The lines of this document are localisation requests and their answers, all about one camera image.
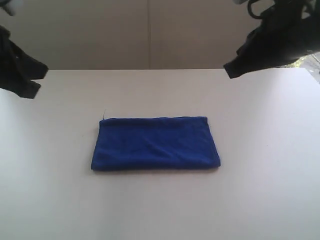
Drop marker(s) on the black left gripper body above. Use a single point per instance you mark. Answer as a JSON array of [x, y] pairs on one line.
[[11, 77]]

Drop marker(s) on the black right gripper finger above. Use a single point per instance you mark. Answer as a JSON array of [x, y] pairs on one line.
[[235, 68]]

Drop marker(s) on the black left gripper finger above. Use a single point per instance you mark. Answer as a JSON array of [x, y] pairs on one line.
[[27, 90], [32, 68]]

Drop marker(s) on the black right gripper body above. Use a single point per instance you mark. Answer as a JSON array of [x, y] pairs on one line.
[[288, 30]]

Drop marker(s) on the blue microfibre towel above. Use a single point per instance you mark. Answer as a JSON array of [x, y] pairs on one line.
[[161, 143]]

